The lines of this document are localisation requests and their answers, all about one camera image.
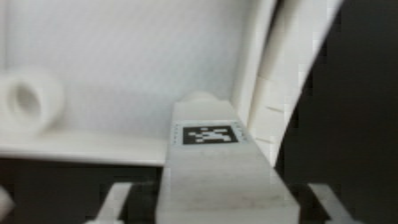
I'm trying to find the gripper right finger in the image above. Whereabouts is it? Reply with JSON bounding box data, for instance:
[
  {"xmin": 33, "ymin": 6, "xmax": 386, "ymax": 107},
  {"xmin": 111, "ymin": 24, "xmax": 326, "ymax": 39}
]
[{"xmin": 287, "ymin": 183, "xmax": 363, "ymax": 224}]

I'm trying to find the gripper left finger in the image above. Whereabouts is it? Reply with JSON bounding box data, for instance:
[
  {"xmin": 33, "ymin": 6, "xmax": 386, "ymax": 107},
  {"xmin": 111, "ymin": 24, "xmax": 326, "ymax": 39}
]
[{"xmin": 84, "ymin": 181, "xmax": 161, "ymax": 224}]

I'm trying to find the white desk leg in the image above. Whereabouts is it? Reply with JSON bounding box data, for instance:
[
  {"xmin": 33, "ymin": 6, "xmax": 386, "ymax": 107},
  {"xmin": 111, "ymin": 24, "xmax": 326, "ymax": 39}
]
[{"xmin": 154, "ymin": 92, "xmax": 299, "ymax": 224}]

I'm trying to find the white desk top tray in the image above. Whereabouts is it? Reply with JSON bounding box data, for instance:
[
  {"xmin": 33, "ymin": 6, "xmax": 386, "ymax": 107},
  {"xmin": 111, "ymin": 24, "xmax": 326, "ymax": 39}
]
[{"xmin": 0, "ymin": 0, "xmax": 280, "ymax": 168}]

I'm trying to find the white L-shaped obstacle fence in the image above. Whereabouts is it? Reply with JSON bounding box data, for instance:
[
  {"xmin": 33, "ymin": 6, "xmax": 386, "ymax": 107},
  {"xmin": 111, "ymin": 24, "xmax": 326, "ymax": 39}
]
[{"xmin": 246, "ymin": 0, "xmax": 344, "ymax": 164}]

